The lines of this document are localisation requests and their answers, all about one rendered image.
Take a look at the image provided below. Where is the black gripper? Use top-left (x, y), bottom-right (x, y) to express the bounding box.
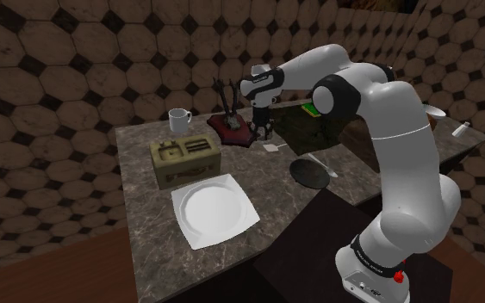
top-left (250, 104), bottom-right (276, 142)

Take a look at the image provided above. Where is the antler figure on red base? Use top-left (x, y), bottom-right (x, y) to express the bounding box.
top-left (206, 77), bottom-right (260, 149)

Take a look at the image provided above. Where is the dark sink basin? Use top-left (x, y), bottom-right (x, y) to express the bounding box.
top-left (271, 102), bottom-right (380, 174)

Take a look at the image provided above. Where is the dark round plate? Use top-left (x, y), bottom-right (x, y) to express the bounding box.
top-left (289, 158), bottom-right (332, 190)

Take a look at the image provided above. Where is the white spoon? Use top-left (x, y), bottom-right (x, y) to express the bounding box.
top-left (307, 152), bottom-right (339, 179)

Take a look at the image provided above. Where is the olive green radio box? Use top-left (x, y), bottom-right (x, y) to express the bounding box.
top-left (149, 133), bottom-right (222, 191)

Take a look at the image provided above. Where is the white mug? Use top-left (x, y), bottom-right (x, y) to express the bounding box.
top-left (168, 108), bottom-right (193, 134)

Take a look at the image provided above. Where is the white square plate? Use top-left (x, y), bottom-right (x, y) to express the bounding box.
top-left (170, 173), bottom-right (262, 251)

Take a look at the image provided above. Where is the dark robot stand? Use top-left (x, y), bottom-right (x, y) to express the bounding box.
top-left (252, 188), bottom-right (453, 303)

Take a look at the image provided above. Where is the white bowl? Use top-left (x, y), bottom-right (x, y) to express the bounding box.
top-left (422, 103), bottom-right (448, 120)

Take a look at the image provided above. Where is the small white bottle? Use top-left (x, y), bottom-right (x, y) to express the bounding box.
top-left (451, 121), bottom-right (471, 139)

